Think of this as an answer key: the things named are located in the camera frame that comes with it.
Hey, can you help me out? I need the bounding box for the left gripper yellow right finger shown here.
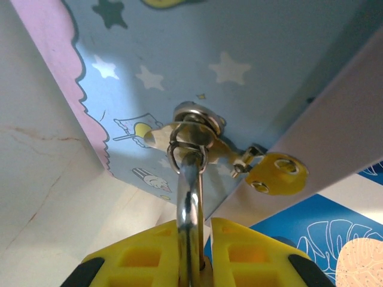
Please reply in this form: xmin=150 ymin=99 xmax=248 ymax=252
xmin=211 ymin=217 xmax=336 ymax=287

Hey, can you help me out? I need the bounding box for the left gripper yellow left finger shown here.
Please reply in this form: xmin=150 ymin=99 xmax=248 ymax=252
xmin=61 ymin=221 xmax=181 ymax=287

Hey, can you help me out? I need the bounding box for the blue cartoon tin box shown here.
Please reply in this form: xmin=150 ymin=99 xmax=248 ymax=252
xmin=8 ymin=0 xmax=383 ymax=221

